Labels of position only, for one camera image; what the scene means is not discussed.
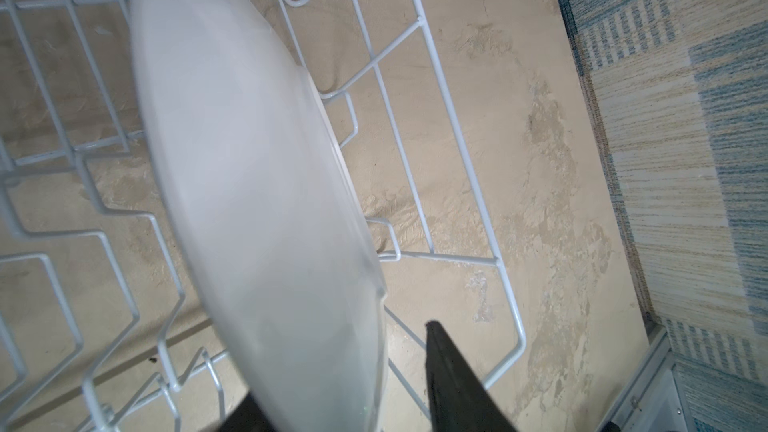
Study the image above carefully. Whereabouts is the white wire dish rack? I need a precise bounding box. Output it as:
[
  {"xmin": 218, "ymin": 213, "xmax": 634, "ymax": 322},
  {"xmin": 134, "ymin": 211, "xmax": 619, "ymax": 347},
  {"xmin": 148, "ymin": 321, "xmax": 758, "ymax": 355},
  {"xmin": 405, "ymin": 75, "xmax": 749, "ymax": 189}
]
[{"xmin": 0, "ymin": 0, "xmax": 528, "ymax": 432}]

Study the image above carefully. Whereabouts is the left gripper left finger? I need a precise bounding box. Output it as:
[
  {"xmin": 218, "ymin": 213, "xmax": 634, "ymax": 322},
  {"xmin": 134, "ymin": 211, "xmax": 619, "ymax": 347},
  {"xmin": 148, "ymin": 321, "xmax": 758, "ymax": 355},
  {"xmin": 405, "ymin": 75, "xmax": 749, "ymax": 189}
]
[{"xmin": 216, "ymin": 394, "xmax": 276, "ymax": 432}]

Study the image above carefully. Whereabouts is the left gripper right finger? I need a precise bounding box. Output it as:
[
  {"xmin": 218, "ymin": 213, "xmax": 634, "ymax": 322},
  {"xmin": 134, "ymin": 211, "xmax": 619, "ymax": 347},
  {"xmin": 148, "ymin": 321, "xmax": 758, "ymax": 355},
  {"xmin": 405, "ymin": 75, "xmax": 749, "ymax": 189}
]
[{"xmin": 425, "ymin": 321, "xmax": 516, "ymax": 431}]

